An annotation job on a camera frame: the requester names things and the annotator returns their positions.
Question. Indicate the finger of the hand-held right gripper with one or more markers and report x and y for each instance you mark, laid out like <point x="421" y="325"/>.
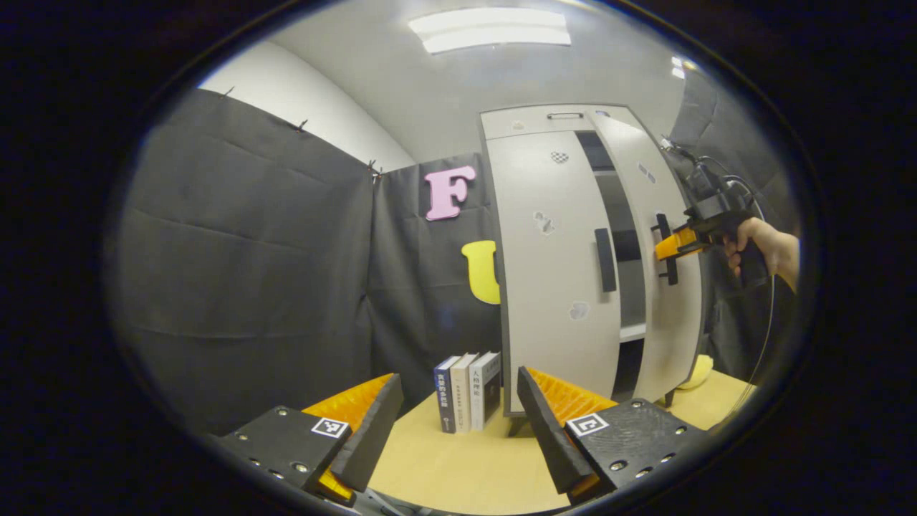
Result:
<point x="673" y="244"/>

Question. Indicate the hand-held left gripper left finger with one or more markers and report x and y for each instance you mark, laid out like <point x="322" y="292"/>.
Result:
<point x="372" y="437"/>

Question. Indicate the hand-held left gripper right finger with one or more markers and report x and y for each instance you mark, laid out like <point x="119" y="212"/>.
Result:
<point x="548" y="437"/>

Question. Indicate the grey cabinet door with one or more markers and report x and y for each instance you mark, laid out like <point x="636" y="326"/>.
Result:
<point x="544" y="351"/>
<point x="670" y="337"/>

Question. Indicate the grey double-door shoe cabinet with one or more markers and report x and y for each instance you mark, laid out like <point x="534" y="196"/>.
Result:
<point x="530" y="122"/>

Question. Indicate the white and black book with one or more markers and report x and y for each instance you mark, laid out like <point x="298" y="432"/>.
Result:
<point x="487" y="390"/>

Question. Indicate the pale yellow round object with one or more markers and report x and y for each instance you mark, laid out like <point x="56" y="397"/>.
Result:
<point x="696" y="373"/>

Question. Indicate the small ceiling light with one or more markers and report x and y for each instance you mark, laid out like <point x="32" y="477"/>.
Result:
<point x="678" y="68"/>

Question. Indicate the black backdrop cloth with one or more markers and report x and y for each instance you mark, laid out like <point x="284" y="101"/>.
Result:
<point x="236" y="251"/>

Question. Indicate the long ceiling light panel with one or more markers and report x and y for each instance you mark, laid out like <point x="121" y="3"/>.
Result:
<point x="491" y="30"/>

